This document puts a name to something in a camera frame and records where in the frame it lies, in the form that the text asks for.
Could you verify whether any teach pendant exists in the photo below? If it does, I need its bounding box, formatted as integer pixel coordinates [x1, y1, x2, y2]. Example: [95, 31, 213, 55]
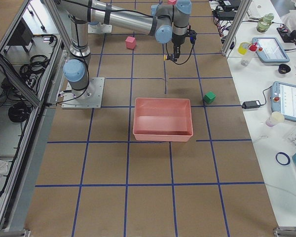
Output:
[252, 37, 290, 64]
[270, 81, 296, 122]

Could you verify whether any green water bottle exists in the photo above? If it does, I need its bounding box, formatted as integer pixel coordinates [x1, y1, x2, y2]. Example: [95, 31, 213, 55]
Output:
[256, 13, 274, 33]

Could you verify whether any green foam cube far right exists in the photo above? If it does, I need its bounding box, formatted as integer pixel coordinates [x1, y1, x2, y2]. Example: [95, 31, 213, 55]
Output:
[203, 91, 216, 104]

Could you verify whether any pink plastic bin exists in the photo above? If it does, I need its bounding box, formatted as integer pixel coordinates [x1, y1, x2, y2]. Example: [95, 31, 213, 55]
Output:
[133, 98, 193, 142]

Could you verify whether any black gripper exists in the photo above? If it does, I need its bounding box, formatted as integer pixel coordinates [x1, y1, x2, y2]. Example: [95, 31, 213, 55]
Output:
[172, 33, 186, 61]

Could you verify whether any black lens cap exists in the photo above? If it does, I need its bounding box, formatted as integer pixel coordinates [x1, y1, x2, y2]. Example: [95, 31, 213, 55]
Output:
[278, 64, 291, 75]

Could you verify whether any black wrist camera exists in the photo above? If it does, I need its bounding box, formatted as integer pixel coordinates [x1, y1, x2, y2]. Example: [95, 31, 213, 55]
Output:
[186, 29, 197, 45]

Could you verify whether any yellow tape roll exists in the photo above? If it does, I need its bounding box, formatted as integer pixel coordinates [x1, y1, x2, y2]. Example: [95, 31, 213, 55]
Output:
[237, 42, 250, 55]

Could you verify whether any blue tape ring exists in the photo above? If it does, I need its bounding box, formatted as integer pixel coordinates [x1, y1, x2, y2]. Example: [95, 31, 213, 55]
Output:
[275, 152, 291, 166]

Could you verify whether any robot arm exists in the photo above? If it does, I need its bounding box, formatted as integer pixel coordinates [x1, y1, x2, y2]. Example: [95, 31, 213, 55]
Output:
[60, 0, 192, 92]

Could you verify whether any pink foam cube near gripper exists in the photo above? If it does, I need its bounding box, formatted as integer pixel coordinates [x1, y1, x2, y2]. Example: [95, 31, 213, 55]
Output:
[167, 0, 177, 5]

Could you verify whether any white paper cup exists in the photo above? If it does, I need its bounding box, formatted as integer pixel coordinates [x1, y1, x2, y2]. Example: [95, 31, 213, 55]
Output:
[265, 111, 285, 127]

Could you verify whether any teach pendant near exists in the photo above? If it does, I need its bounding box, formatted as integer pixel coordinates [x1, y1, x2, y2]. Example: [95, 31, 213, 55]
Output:
[270, 81, 296, 122]

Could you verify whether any black camera cable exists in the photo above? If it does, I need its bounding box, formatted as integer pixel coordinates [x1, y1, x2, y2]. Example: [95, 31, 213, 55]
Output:
[165, 40, 196, 65]

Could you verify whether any pink foam cube centre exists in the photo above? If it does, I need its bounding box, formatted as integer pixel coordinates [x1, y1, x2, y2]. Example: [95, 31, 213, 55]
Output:
[125, 36, 136, 49]

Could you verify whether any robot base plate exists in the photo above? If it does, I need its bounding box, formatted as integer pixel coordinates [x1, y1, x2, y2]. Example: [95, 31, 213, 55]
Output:
[61, 78, 105, 109]

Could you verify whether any aluminium frame post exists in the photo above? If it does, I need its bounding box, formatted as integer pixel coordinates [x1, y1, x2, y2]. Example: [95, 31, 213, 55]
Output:
[221, 0, 252, 56]

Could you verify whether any black power supply on desk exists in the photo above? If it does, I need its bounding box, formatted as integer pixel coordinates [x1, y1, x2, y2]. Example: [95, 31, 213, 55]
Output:
[241, 100, 264, 109]

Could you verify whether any teach pendant far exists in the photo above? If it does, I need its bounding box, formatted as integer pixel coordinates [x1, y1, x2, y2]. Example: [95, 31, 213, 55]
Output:
[252, 37, 290, 64]

